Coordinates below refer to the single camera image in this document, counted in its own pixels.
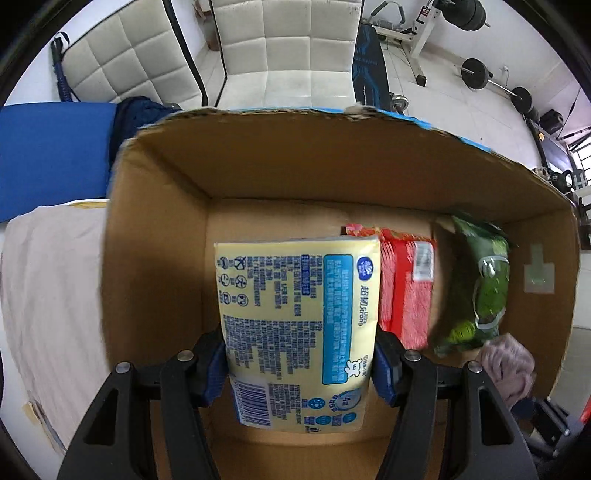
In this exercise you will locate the cardboard box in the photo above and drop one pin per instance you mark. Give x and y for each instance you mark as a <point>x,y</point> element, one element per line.
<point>323,258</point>

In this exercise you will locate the yellow tissue pack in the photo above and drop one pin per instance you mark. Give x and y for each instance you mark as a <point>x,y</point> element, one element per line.
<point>298,334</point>

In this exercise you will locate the green tissue pack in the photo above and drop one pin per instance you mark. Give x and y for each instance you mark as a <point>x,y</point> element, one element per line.
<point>480,286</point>

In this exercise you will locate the white weight bench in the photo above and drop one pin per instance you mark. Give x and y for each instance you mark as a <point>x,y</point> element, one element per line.
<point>406,32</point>

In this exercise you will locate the pink cloth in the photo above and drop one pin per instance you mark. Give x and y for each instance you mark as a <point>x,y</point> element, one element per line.
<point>508,364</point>

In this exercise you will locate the black barbell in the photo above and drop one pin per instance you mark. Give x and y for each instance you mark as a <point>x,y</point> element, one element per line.
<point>496,83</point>

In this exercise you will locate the red tissue pack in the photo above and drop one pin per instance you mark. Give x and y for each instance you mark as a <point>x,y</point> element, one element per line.
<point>408,290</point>

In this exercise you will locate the black blue patterned board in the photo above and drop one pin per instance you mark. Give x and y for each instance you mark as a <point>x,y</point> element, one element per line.
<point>369,69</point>

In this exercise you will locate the white padded chair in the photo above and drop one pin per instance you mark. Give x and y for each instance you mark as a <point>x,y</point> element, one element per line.
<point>134,55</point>
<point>286,55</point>

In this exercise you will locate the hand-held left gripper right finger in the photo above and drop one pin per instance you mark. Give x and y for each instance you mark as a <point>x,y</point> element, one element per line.
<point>384,369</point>

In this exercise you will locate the blue mat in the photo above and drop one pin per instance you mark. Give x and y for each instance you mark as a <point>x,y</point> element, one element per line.
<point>53,154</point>

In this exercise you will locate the blue folded umbrella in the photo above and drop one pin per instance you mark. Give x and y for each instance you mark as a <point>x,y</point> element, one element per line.
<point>61,69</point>

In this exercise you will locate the beige bed sheet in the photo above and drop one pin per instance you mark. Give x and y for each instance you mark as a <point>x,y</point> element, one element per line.
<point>51,300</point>

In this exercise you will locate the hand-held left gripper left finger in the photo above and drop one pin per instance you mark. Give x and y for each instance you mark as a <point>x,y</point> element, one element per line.
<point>213,369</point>

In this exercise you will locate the black weight plates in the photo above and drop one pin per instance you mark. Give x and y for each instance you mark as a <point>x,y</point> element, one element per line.
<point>461,11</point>

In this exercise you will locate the dark blue knitted cloth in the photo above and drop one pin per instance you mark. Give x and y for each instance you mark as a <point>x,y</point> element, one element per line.
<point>136,120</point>

